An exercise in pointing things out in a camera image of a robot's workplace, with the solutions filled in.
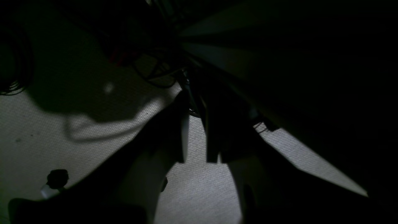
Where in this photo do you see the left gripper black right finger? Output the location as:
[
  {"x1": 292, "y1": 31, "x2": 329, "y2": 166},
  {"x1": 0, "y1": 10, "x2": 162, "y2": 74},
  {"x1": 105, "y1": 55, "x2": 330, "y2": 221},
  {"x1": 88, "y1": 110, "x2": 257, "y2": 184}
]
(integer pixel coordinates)
[{"x1": 204, "y1": 91, "x2": 397, "y2": 224}]

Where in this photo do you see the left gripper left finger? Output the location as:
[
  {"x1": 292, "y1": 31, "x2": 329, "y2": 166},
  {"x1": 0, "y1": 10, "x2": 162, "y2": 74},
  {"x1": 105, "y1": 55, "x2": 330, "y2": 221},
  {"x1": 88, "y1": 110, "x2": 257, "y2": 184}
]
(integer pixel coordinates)
[{"x1": 9, "y1": 91, "x2": 189, "y2": 224}]

